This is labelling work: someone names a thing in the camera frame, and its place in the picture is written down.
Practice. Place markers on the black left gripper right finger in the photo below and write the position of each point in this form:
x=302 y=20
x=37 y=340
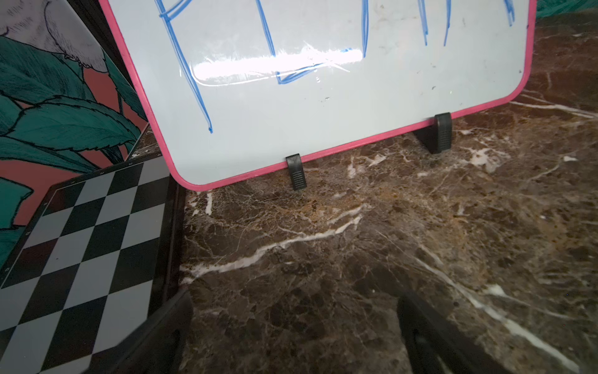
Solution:
x=432 y=341

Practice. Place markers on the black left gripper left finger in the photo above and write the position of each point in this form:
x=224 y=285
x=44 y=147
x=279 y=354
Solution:
x=154 y=347

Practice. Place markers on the black white checkerboard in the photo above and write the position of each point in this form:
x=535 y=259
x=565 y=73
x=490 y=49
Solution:
x=93 y=266

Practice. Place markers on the black whiteboard stand foot right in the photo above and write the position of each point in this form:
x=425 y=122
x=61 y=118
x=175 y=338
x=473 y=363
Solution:
x=438 y=136

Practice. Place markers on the black whiteboard stand foot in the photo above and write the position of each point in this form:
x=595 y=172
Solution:
x=296 y=170
x=438 y=136

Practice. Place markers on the black whiteboard stand foot left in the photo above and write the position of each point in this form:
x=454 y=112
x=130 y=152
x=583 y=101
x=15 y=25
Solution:
x=296 y=170

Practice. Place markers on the pink framed whiteboard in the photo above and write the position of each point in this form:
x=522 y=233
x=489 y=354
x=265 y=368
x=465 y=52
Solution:
x=232 y=89

